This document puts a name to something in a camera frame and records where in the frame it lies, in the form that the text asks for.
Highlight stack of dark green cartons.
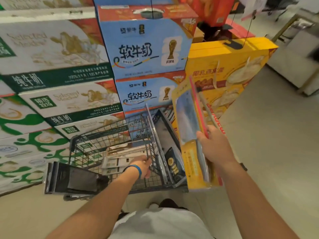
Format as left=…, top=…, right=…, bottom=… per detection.
left=0, top=0, right=130, bottom=140

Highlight person's left hand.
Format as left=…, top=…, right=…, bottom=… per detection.
left=129, top=155, right=153, bottom=180

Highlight person's right forearm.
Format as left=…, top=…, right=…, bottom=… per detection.
left=217, top=159, right=299, bottom=239

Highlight white shirt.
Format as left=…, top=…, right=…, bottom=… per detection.
left=108, top=207, right=214, bottom=239

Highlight white hanging sign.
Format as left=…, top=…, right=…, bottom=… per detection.
left=240, top=0, right=268, bottom=22

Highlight black shorts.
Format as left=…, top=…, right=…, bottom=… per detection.
left=117, top=198, right=187, bottom=221

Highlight yellow packaged cleaver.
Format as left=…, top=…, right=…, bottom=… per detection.
left=172, top=77, right=224, bottom=190

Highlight pile of white knife packets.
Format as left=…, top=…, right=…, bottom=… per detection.
left=102, top=144, right=155, bottom=176

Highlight black cleaver packets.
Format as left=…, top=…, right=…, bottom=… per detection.
left=146, top=104, right=187, bottom=187
left=44, top=161, right=110, bottom=195

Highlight white display table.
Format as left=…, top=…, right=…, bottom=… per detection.
left=266, top=12, right=319, bottom=96

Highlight stack of light blue cartons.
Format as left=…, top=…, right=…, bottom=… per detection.
left=92, top=0, right=199, bottom=140

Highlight red carton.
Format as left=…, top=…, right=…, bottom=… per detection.
left=179, top=0, right=236, bottom=27

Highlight grey wire shopping cart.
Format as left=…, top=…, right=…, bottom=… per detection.
left=63, top=92, right=249, bottom=201

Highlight stack of yellow cartons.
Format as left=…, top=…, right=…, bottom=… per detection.
left=185, top=37, right=278, bottom=120

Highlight person's right hand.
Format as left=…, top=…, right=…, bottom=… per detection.
left=196, top=125, right=236, bottom=170

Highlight blue wristband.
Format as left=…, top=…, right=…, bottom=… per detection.
left=123, top=164, right=143, bottom=180

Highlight person's left forearm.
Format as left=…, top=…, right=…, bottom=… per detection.
left=46, top=171, right=140, bottom=239

